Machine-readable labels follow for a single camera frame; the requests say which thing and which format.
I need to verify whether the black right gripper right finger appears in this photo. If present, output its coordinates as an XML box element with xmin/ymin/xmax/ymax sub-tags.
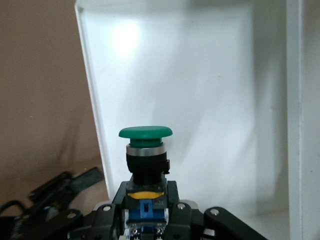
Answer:
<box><xmin>166</xmin><ymin>180</ymin><xmax>268</xmax><ymax>240</ymax></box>

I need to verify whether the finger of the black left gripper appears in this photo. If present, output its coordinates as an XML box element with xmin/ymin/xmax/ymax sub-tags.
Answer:
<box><xmin>27</xmin><ymin>172</ymin><xmax>76</xmax><ymax>201</ymax></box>
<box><xmin>67</xmin><ymin>166</ymin><xmax>104</xmax><ymax>195</ymax></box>

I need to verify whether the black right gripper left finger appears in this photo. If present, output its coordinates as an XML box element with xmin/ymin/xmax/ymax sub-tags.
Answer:
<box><xmin>24</xmin><ymin>181</ymin><xmax>129</xmax><ymax>240</ymax></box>

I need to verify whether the green mushroom push button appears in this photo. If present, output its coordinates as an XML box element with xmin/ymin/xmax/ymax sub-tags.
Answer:
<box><xmin>118</xmin><ymin>125</ymin><xmax>174</xmax><ymax>240</ymax></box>

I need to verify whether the white plastic drawer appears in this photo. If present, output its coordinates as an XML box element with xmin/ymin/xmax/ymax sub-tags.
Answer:
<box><xmin>74</xmin><ymin>0</ymin><xmax>290</xmax><ymax>240</ymax></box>

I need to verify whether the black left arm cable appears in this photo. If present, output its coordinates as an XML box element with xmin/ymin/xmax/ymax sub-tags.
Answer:
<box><xmin>0</xmin><ymin>199</ymin><xmax>28</xmax><ymax>223</ymax></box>

